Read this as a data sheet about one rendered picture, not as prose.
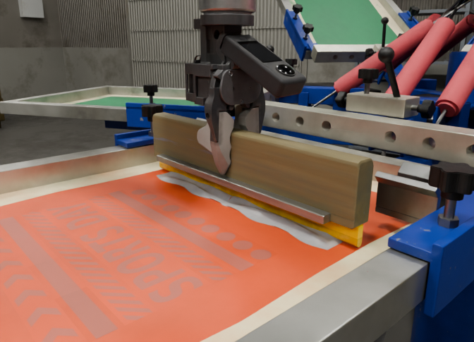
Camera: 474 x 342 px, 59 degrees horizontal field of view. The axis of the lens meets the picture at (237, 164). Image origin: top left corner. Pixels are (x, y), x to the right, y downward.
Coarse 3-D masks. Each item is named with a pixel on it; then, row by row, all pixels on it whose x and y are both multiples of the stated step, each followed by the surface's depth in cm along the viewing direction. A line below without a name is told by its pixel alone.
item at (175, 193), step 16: (144, 176) 71; (64, 192) 64; (80, 192) 64; (96, 192) 64; (112, 192) 64; (160, 192) 64; (176, 192) 64; (0, 208) 58; (16, 208) 58; (32, 208) 58; (192, 208) 58; (208, 208) 58
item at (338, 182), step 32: (160, 128) 70; (192, 128) 63; (192, 160) 65; (256, 160) 54; (288, 160) 50; (320, 160) 46; (352, 160) 44; (288, 192) 51; (320, 192) 47; (352, 192) 44; (352, 224) 45
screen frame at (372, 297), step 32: (32, 160) 68; (64, 160) 68; (96, 160) 72; (128, 160) 76; (384, 160) 68; (0, 192) 63; (384, 256) 38; (352, 288) 33; (384, 288) 33; (416, 288) 36; (288, 320) 29; (320, 320) 29; (352, 320) 29; (384, 320) 33
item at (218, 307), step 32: (224, 224) 52; (256, 224) 52; (384, 224) 52; (288, 256) 45; (320, 256) 45; (0, 288) 39; (224, 288) 39; (256, 288) 39; (288, 288) 39; (0, 320) 34; (160, 320) 34; (192, 320) 34; (224, 320) 34
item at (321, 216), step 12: (168, 156) 70; (180, 168) 66; (192, 168) 63; (216, 180) 59; (228, 180) 58; (240, 192) 56; (252, 192) 54; (264, 192) 53; (276, 204) 51; (288, 204) 49; (300, 204) 49; (312, 216) 47; (324, 216) 46
